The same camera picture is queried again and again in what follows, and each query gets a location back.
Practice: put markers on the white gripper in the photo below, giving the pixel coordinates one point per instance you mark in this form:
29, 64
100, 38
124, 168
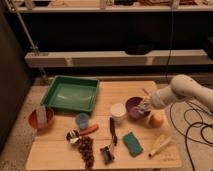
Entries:
154, 100

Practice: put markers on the white towel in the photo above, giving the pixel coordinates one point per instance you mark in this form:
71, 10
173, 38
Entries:
41, 117

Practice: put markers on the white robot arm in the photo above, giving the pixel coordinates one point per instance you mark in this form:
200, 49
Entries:
180, 88

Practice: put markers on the purple bowl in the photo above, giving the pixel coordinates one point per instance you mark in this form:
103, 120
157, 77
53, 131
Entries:
132, 107

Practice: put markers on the orange bowl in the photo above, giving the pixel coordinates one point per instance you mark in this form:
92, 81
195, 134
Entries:
32, 119

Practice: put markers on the white cup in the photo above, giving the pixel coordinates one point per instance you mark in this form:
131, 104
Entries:
118, 112

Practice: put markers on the green sponge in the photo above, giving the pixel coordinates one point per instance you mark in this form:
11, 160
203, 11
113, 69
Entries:
132, 144

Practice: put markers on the white lower shelf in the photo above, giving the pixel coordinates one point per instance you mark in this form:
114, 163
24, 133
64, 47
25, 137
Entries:
117, 58

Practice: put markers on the white shelf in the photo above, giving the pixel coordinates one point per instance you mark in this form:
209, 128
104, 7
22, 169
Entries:
117, 58
109, 6

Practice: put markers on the orange carrot toy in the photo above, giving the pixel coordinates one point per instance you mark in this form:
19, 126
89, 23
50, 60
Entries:
89, 130

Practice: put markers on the blue plastic cup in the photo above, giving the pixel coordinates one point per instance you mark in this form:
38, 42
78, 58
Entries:
82, 120

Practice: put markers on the small dark toy block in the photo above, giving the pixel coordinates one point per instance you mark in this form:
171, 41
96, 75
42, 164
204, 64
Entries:
107, 154

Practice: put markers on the brown grape bunch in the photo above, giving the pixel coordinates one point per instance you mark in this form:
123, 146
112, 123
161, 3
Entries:
86, 150

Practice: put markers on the green plastic tray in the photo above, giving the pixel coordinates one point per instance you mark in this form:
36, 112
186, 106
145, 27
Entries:
71, 94

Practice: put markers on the small metal cup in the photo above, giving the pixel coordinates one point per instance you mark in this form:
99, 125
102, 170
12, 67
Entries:
73, 136

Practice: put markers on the white upper shelf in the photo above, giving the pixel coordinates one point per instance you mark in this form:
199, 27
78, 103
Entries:
109, 6

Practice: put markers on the metal diagonal pole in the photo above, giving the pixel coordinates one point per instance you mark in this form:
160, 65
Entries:
34, 48

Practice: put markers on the black handled tool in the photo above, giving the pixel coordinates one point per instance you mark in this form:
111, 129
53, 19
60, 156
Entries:
112, 131

